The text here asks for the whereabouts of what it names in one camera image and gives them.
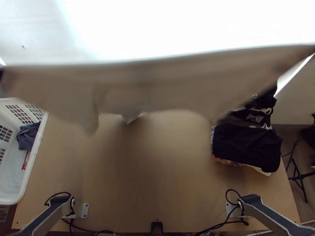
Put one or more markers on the white t-shirt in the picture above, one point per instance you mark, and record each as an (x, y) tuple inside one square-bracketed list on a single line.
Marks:
[(172, 86)]

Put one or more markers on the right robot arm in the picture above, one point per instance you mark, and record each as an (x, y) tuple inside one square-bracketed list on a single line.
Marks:
[(270, 216)]

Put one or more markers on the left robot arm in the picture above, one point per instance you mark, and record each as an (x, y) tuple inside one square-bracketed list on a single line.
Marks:
[(41, 216)]

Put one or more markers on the pile of folded clothes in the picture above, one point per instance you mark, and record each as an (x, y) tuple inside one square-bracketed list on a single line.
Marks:
[(262, 103), (246, 147)]

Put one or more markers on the blue-grey garment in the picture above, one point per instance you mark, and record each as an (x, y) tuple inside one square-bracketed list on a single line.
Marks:
[(25, 137)]

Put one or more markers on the black tripod stand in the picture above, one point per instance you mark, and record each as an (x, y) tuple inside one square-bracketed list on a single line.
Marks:
[(299, 175)]

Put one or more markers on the black bag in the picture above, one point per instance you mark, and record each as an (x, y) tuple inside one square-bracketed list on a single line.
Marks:
[(309, 135)]

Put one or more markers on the white laundry basket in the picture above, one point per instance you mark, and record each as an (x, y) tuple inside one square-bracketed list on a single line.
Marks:
[(9, 182)]

